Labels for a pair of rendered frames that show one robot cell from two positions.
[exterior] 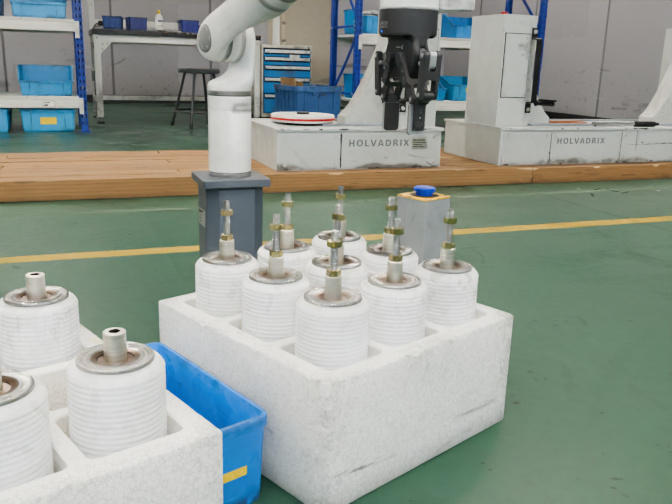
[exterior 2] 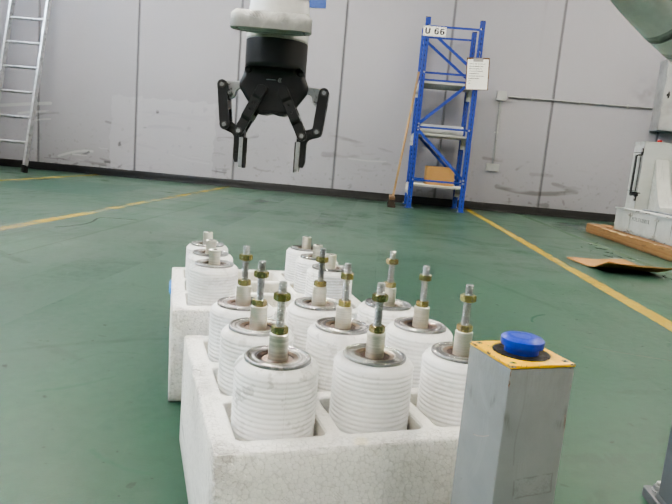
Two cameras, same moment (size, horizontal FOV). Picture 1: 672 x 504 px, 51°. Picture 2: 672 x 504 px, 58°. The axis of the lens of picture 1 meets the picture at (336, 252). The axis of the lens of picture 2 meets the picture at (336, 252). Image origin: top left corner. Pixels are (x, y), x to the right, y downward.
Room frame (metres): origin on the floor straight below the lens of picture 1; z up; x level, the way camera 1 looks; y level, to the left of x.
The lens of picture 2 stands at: (1.36, -0.74, 0.48)
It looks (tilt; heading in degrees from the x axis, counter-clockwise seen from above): 9 degrees down; 115
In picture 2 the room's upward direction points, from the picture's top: 5 degrees clockwise
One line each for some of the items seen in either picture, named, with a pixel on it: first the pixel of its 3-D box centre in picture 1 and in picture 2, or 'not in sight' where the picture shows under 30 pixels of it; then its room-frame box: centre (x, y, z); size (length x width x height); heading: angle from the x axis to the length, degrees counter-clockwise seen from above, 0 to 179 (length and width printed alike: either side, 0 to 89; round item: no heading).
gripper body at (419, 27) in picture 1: (407, 43); (275, 76); (0.95, -0.08, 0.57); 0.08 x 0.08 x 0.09
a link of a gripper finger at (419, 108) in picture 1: (422, 110); (232, 141); (0.91, -0.10, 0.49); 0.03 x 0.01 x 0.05; 24
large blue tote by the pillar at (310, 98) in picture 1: (307, 108); not in sight; (5.83, 0.27, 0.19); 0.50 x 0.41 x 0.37; 26
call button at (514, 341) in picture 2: (424, 192); (521, 346); (1.29, -0.16, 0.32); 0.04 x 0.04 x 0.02
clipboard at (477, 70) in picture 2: not in sight; (477, 70); (-0.14, 5.55, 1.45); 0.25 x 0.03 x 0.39; 21
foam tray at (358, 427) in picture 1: (333, 361); (332, 436); (1.04, 0.00, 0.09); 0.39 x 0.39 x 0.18; 44
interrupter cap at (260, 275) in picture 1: (275, 276); (318, 304); (0.96, 0.08, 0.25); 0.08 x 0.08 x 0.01
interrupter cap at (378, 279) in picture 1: (394, 280); (257, 327); (0.95, -0.08, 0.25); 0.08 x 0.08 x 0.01
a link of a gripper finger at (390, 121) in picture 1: (390, 116); (297, 157); (0.98, -0.07, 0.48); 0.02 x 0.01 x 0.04; 114
